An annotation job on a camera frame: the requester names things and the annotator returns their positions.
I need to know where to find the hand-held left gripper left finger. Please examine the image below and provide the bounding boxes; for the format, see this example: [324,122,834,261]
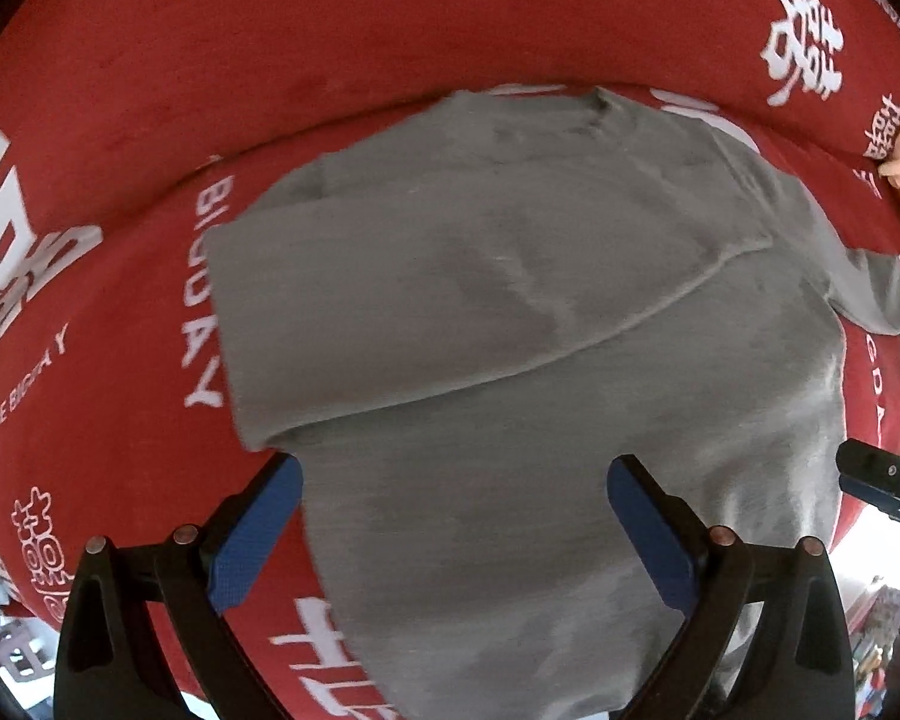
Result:
[52,452,305,720]

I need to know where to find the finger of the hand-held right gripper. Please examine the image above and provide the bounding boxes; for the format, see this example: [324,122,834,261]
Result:
[835,439,900,531]

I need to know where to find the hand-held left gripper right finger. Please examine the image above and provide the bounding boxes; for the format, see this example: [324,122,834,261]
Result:
[606,454,856,720]

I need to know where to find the grey sweater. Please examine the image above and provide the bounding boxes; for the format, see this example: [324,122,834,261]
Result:
[202,86,900,720]

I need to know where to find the grey plastic stool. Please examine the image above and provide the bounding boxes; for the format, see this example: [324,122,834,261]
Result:
[0,615,55,685]

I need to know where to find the red printed sofa cover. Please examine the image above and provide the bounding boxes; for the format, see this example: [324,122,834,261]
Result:
[0,0,900,720]

